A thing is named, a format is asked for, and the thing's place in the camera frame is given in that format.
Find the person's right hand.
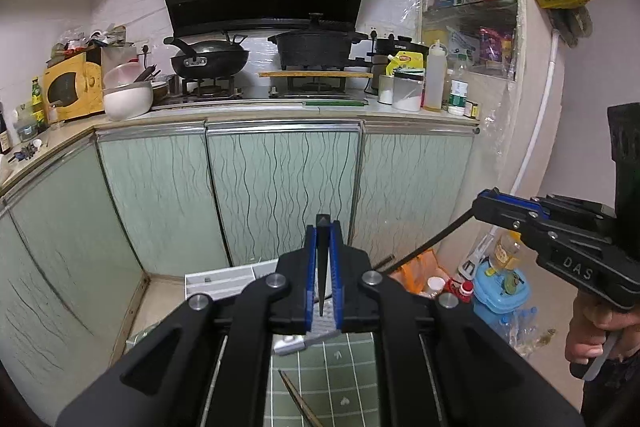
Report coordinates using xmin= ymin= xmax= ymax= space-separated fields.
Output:
xmin=564 ymin=293 xmax=640 ymax=364

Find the wooden board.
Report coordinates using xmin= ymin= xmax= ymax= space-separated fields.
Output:
xmin=258 ymin=69 xmax=375 ymax=79

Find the black rice cooker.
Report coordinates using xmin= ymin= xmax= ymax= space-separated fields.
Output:
xmin=372 ymin=36 xmax=428 ymax=68

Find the clear squeeze bottle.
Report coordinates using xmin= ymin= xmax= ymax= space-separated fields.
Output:
xmin=424 ymin=39 xmax=447 ymax=112

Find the green yellow-label bottle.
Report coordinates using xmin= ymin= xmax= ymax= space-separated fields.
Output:
xmin=31 ymin=77 xmax=48 ymax=128

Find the white green-label bottle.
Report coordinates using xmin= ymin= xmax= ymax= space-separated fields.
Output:
xmin=448 ymin=79 xmax=469 ymax=116

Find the yellow-capped oil bottle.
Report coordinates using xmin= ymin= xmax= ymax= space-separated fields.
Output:
xmin=487 ymin=232 xmax=523 ymax=273

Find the wooden chopstick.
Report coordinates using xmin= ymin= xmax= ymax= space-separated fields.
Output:
xmin=278 ymin=369 xmax=326 ymax=427

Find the white plastic utensil holder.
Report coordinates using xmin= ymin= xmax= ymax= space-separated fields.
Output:
xmin=184 ymin=257 xmax=346 ymax=356

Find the round white jar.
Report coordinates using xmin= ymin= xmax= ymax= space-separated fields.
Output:
xmin=377 ymin=74 xmax=398 ymax=105

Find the clear black-lidded container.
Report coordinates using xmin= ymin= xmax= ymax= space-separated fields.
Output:
xmin=392 ymin=69 xmax=426 ymax=112

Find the black wok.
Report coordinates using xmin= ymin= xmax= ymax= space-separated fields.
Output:
xmin=163 ymin=33 xmax=251 ymax=80

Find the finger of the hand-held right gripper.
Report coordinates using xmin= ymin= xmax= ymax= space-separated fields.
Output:
xmin=478 ymin=189 xmax=617 ymax=229
xmin=471 ymin=198 xmax=614 ymax=249

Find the green grid mat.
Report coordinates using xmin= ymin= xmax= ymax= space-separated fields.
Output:
xmin=200 ymin=331 xmax=382 ymax=427

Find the yellow pouch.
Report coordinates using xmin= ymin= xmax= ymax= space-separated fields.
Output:
xmin=385 ymin=51 xmax=426 ymax=75

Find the orange bag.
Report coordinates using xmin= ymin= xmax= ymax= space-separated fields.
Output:
xmin=395 ymin=252 xmax=453 ymax=295

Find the red-capped bottle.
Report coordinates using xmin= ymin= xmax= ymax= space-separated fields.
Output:
xmin=447 ymin=279 xmax=475 ymax=305

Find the translucent plastic bowl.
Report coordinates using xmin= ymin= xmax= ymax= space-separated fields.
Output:
xmin=102 ymin=62 xmax=146 ymax=90

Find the white pipe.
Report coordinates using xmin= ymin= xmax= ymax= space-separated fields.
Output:
xmin=510 ymin=32 xmax=561 ymax=196

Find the gas stove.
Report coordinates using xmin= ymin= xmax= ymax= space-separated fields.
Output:
xmin=177 ymin=74 xmax=351 ymax=100

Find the yellow microwave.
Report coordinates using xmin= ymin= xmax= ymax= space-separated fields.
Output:
xmin=42 ymin=47 xmax=138 ymax=122

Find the green glass cabinet door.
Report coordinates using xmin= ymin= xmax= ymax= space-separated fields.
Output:
xmin=0 ymin=207 xmax=56 ymax=413
xmin=95 ymin=124 xmax=231 ymax=278
xmin=5 ymin=139 xmax=147 ymax=388
xmin=205 ymin=122 xmax=363 ymax=265
xmin=357 ymin=122 xmax=476 ymax=258

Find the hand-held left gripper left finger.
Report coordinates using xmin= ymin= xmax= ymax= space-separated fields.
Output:
xmin=55 ymin=226 xmax=322 ymax=427

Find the black lidded pot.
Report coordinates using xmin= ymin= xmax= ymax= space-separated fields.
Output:
xmin=267 ymin=13 xmax=371 ymax=72

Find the large white bowl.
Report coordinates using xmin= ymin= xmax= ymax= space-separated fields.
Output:
xmin=102 ymin=84 xmax=153 ymax=122

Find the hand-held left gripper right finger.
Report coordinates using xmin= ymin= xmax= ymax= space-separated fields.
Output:
xmin=328 ymin=221 xmax=587 ymax=427

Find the blue plastic container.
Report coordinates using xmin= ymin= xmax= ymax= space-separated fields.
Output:
xmin=472 ymin=259 xmax=532 ymax=315

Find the dark glass bottle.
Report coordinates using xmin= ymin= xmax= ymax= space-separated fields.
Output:
xmin=0 ymin=102 xmax=12 ymax=155

